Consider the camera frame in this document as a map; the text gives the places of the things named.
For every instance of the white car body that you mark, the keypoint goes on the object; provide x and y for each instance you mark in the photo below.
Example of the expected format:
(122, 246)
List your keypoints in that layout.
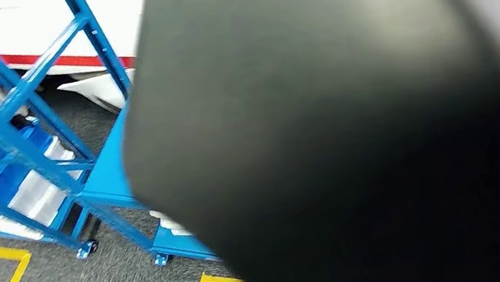
(26, 24)

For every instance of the black plastic panel part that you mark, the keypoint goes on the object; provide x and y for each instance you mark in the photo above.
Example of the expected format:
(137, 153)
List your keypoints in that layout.
(324, 126)

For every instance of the red barrier belt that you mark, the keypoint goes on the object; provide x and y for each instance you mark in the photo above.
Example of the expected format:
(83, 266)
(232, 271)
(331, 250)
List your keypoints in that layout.
(68, 62)

